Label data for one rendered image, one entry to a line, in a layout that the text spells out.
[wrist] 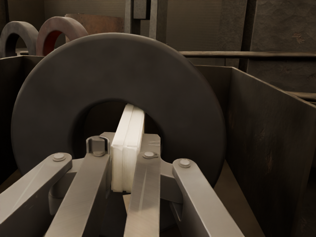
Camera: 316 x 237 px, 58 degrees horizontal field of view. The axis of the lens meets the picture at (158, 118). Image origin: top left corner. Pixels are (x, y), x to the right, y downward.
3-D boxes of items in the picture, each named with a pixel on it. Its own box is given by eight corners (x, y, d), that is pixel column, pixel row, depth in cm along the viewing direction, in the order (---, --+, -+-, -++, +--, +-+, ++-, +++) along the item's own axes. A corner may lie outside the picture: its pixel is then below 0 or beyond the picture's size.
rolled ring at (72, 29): (80, 12, 60) (92, 13, 62) (31, 19, 70) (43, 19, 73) (87, 99, 64) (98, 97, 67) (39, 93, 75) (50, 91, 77)
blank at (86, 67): (4, 52, 22) (-24, 54, 19) (207, 14, 21) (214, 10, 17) (58, 225, 26) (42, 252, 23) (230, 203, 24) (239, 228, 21)
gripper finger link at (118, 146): (124, 193, 16) (110, 193, 16) (135, 139, 23) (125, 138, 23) (124, 146, 15) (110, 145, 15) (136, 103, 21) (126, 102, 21)
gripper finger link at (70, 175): (106, 201, 14) (46, 198, 14) (120, 152, 19) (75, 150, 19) (105, 175, 14) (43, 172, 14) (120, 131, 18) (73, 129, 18)
